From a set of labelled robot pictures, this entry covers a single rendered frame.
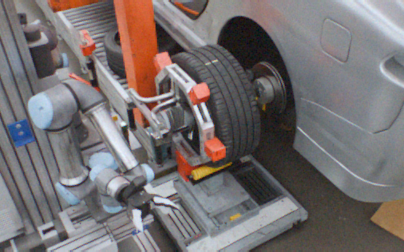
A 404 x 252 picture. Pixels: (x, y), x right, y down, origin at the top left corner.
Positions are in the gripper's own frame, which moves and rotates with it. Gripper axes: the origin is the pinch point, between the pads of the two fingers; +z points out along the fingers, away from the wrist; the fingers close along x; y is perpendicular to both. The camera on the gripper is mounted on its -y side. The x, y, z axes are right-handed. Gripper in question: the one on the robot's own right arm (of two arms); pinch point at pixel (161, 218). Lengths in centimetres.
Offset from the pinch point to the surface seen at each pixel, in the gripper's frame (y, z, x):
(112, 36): 54, -228, -144
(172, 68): 2, -79, -76
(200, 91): 0, -51, -68
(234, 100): 7, -42, -83
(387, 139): -6, 32, -92
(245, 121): 18, -36, -87
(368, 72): -31, 17, -90
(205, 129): 19, -45, -68
